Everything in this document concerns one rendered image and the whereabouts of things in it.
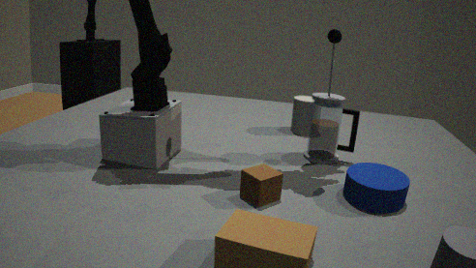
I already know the glass french press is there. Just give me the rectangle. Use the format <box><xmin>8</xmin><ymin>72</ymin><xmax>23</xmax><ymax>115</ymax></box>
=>
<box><xmin>304</xmin><ymin>29</ymin><xmax>360</xmax><ymax>164</ymax></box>

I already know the tan rectangular box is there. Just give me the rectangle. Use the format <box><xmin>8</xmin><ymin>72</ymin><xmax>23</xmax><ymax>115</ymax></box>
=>
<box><xmin>214</xmin><ymin>209</ymin><xmax>318</xmax><ymax>268</ymax></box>

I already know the white cylinder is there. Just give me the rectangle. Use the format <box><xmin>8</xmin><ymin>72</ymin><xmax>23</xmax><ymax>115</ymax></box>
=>
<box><xmin>290</xmin><ymin>96</ymin><xmax>312</xmax><ymax>136</ymax></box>

